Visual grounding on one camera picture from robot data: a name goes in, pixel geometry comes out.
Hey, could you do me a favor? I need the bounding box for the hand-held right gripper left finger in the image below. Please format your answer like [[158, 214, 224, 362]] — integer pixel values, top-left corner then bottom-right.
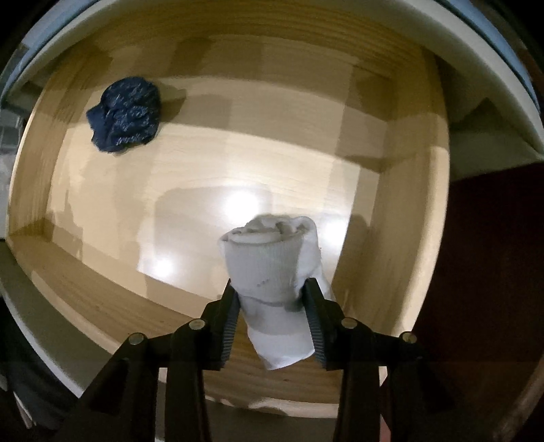
[[51, 278, 241, 442]]

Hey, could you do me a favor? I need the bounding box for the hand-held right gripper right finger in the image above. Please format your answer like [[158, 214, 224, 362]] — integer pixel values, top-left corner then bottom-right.
[[302, 278, 477, 442]]

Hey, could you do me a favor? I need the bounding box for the grey towel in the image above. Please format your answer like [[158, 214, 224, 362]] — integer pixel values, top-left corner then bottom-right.
[[218, 215, 336, 370]]

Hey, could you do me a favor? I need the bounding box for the wooden drawer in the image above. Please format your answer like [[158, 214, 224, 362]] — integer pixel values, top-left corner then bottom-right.
[[6, 13, 451, 419]]

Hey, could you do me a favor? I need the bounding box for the navy printed underwear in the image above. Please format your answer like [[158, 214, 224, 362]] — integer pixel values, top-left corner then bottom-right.
[[86, 76, 162, 154]]

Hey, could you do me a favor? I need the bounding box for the white bed frame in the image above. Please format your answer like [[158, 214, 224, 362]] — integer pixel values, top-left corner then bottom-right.
[[395, 0, 544, 162]]

